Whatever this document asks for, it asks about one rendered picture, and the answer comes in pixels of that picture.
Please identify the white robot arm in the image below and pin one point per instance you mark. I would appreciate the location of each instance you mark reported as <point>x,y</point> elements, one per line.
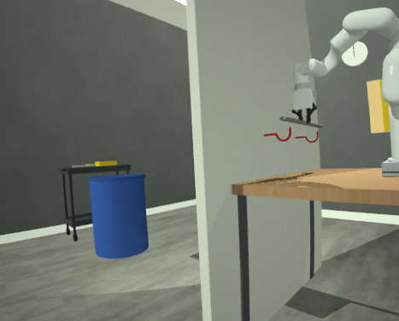
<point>386,23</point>

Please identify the grey wall panel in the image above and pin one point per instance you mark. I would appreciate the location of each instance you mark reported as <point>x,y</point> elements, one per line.
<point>241,59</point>

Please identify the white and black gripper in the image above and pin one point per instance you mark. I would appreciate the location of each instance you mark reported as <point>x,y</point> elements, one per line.
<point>303,100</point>

